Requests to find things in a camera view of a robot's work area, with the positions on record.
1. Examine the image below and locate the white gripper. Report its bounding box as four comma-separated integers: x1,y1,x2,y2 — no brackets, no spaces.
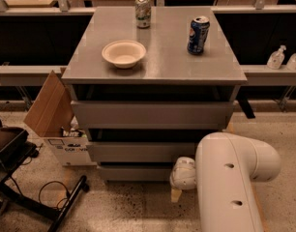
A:
169,157,196,203

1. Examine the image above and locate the grey bottom drawer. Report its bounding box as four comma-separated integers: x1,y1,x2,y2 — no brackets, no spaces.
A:
97,165,171,182

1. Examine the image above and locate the grey drawer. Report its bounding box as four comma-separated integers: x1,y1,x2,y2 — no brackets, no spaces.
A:
97,165,171,182
72,101,234,130
87,142,196,163

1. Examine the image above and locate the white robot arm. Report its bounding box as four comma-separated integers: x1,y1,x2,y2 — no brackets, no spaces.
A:
170,132,281,232

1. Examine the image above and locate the grey drawer cabinet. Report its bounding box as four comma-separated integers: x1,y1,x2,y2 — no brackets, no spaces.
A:
63,7,247,181

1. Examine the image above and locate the grey middle drawer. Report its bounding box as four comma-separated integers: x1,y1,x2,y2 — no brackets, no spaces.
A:
87,142,196,163

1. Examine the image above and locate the grey top drawer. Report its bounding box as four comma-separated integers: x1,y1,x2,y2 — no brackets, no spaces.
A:
72,101,234,130

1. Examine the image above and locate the cardboard box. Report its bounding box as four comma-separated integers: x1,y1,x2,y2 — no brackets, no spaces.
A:
24,72,95,166

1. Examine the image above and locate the white paper bowl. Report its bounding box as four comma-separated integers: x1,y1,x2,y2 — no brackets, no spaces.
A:
102,40,146,69

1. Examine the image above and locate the left sanitizer pump bottle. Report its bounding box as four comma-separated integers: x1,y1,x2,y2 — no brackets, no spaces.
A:
267,45,286,70

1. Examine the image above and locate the sanitizer pump bottle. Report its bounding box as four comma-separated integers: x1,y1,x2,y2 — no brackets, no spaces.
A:
284,47,296,72
267,45,286,70

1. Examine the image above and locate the blue pepsi can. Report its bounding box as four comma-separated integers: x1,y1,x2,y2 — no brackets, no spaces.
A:
187,15,210,55

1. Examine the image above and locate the black rolling stand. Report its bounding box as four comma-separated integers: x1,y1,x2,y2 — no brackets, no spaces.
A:
0,113,90,232

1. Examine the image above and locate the right sanitizer pump bottle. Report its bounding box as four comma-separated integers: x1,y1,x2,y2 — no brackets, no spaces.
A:
284,47,296,72

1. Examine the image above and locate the black looped floor cable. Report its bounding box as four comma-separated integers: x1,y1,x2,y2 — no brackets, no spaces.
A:
37,180,72,212

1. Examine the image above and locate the grey metal rail shelf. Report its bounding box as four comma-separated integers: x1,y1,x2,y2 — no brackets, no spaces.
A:
0,7,296,87

